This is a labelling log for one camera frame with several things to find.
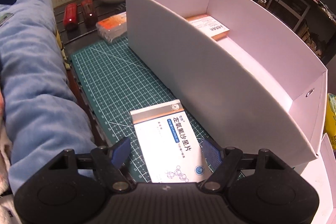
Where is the green cutting mat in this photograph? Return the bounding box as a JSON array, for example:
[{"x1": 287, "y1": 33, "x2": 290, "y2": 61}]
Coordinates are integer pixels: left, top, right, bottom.
[{"x1": 71, "y1": 36, "x2": 244, "y2": 184}]

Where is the white box lid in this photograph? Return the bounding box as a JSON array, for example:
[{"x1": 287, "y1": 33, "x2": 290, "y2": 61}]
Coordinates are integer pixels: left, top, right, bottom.
[{"x1": 299, "y1": 132, "x2": 336, "y2": 224}]

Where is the white storage box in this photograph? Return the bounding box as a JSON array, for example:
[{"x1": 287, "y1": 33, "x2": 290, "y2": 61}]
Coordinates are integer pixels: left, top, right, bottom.
[{"x1": 125, "y1": 0, "x2": 328, "y2": 165}]

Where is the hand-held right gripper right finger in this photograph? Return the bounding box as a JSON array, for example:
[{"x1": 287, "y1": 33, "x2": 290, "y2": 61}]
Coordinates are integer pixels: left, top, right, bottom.
[{"x1": 201, "y1": 139, "x2": 291, "y2": 192}]

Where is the person's left leg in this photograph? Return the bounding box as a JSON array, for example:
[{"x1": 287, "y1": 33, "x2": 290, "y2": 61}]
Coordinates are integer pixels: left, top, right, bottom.
[{"x1": 0, "y1": 0, "x2": 96, "y2": 194}]

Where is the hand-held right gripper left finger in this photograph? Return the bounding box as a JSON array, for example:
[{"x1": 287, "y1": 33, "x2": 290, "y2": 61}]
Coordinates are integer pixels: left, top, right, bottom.
[{"x1": 49, "y1": 137, "x2": 137, "y2": 193}]

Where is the black slatted desktop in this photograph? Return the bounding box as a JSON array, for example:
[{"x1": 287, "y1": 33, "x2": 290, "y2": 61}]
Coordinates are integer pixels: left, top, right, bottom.
[{"x1": 54, "y1": 0, "x2": 132, "y2": 147}]

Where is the clear plastic box orange label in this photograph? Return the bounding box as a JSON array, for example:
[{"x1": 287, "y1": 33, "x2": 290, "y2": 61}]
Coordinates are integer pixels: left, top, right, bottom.
[{"x1": 96, "y1": 11, "x2": 128, "y2": 43}]

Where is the white orange medicine box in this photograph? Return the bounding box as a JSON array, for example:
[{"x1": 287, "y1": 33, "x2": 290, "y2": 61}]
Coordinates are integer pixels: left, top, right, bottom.
[{"x1": 185, "y1": 14, "x2": 230, "y2": 41}]

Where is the yellow tissue pack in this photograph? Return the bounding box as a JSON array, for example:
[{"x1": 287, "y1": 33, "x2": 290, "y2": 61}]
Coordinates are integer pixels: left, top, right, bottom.
[{"x1": 324, "y1": 93, "x2": 336, "y2": 151}]

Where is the white blue medicine box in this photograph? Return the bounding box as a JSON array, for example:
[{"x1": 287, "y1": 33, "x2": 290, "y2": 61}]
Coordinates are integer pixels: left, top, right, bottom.
[{"x1": 130, "y1": 99, "x2": 213, "y2": 184}]

